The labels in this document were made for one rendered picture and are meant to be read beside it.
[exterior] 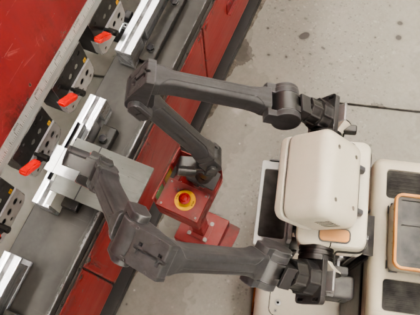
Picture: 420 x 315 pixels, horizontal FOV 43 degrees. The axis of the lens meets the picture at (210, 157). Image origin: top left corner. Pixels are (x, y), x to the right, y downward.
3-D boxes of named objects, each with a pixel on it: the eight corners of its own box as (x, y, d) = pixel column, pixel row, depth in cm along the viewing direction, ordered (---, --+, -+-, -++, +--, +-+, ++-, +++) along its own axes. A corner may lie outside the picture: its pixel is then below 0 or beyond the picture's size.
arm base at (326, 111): (337, 135, 140) (340, 94, 144) (314, 125, 136) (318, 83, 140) (313, 142, 147) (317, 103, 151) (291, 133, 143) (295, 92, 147)
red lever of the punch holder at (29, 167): (27, 172, 130) (50, 154, 138) (12, 166, 131) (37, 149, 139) (27, 179, 131) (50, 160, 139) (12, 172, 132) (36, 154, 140)
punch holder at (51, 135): (37, 179, 145) (12, 159, 129) (9, 168, 146) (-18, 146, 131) (63, 131, 149) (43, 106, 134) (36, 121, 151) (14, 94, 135)
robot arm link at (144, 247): (140, 291, 95) (162, 241, 94) (101, 252, 104) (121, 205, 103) (280, 292, 128) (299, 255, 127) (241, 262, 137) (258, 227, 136)
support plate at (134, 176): (128, 223, 157) (127, 222, 156) (50, 190, 162) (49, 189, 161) (154, 169, 163) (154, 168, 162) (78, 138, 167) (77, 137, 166)
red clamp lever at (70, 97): (66, 103, 136) (86, 89, 144) (52, 97, 137) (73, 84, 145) (65, 109, 137) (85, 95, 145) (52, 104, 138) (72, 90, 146)
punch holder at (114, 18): (104, 57, 157) (89, 25, 141) (78, 48, 158) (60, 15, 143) (126, 17, 161) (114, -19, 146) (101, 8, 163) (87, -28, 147)
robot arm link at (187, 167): (219, 170, 162) (219, 145, 166) (180, 165, 160) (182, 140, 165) (211, 187, 172) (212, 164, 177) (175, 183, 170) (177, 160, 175)
